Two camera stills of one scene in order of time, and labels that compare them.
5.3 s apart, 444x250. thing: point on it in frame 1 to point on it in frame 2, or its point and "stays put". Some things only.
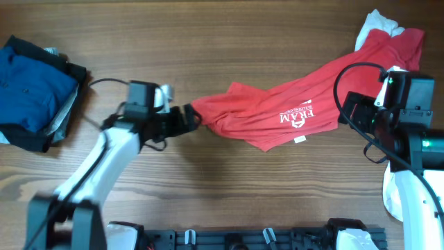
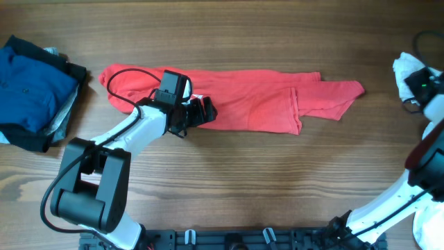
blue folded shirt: [32, 94] stays put
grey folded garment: [58, 130] stays put
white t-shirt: [374, 20] to [406, 65]
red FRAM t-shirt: [306, 102] to [273, 102]
